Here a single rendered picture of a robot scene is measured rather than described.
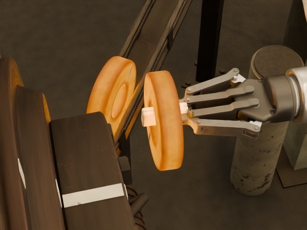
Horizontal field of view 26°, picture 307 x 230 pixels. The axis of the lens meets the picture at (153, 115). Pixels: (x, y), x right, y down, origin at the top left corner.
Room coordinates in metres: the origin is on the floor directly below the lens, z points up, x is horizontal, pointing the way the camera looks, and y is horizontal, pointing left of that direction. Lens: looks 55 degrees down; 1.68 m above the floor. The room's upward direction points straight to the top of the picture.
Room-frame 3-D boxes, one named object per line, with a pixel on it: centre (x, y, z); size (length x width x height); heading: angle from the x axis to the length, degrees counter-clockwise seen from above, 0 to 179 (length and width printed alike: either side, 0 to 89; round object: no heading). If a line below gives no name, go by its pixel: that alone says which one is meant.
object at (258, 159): (0.96, -0.28, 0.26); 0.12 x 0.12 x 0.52
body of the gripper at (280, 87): (0.62, -0.17, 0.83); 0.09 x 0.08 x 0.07; 102
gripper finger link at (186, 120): (0.57, -0.05, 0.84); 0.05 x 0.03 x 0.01; 102
